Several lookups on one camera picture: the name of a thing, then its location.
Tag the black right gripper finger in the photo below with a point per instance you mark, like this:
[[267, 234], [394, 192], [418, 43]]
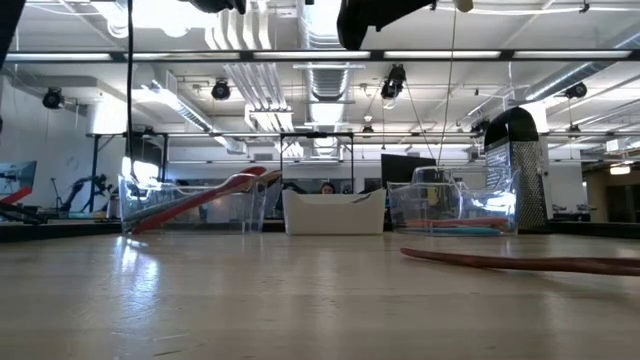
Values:
[[360, 20]]

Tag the iridescent metal knife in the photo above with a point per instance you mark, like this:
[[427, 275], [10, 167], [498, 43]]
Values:
[[361, 199]]

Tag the red silicone spoon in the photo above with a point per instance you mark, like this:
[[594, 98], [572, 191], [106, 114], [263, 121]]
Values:
[[200, 200]]

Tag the grey silicone spoon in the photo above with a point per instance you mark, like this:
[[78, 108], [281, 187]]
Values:
[[165, 207]]

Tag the pink silicone spatula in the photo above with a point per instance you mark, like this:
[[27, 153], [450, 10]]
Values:
[[465, 222]]

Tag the blue silicone spatula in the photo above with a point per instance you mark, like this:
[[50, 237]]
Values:
[[460, 232]]

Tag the brown wooden spoon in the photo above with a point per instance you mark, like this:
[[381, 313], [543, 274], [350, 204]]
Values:
[[550, 262]]

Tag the black background robot arm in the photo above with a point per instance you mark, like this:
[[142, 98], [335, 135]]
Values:
[[85, 187]]

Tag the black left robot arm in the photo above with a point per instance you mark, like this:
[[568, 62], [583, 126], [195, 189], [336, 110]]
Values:
[[10, 25]]

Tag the black overhead beam with lights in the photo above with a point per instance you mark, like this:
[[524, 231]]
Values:
[[376, 55]]

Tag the black ceiling spotlight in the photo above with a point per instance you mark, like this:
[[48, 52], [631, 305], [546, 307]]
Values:
[[221, 90], [394, 82], [52, 98], [576, 90]]

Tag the black monitor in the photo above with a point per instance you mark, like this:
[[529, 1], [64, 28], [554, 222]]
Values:
[[400, 170]]

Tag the person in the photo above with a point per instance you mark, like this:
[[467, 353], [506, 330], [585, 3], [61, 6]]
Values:
[[327, 188]]

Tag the clear plastic bin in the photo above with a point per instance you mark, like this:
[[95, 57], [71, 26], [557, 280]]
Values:
[[240, 215], [450, 195]]

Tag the white plastic bin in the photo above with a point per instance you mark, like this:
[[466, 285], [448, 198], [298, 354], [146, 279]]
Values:
[[330, 215]]

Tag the red bar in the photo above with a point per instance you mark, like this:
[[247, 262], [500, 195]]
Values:
[[15, 196]]

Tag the silver air duct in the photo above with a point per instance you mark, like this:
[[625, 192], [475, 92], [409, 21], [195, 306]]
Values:
[[330, 80]]

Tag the black background rig frame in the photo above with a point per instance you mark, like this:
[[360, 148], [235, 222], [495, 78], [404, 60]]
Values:
[[316, 134]]

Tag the wall screen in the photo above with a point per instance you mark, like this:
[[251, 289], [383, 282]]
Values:
[[17, 177]]

